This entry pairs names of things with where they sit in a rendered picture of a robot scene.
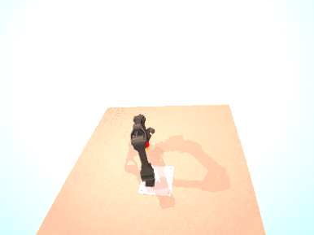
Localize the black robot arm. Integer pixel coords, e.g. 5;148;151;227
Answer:
130;114;155;187

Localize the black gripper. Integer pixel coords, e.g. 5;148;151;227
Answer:
137;127;155;142

